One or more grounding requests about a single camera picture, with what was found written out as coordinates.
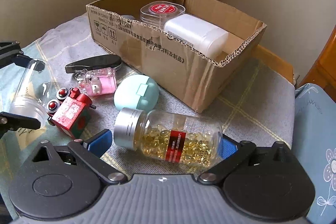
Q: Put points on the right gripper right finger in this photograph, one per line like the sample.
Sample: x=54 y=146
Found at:
x=231 y=155

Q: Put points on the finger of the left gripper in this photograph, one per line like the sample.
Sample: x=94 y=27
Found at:
x=11 y=53
x=12 y=122

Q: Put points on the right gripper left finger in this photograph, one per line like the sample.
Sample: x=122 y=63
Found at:
x=90 y=151

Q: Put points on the clear round plastic jar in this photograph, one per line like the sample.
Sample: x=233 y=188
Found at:
x=33 y=92

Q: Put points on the red toy train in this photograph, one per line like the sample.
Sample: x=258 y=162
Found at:
x=69 y=111

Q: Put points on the capsule bottle silver cap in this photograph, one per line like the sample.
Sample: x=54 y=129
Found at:
x=170 y=137

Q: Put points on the pink clear keychain toy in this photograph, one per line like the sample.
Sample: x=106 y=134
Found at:
x=97 y=82

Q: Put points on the light blue round case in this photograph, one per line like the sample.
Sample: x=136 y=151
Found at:
x=136 y=92

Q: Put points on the black glossy oval case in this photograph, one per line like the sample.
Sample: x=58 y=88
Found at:
x=93 y=63

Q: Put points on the white plastic container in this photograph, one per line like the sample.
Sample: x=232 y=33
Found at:
x=203 y=36

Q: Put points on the clear jar red label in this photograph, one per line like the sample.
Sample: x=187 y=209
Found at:
x=158 y=13

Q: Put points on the blue grey checked cloth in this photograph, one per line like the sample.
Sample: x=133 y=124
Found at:
x=257 y=105

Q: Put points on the blue floral pillow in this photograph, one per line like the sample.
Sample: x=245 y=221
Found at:
x=314 y=146

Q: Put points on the cardboard box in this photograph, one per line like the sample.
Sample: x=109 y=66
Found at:
x=184 y=72

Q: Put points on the wooden headboard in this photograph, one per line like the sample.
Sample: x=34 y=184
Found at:
x=323 y=71

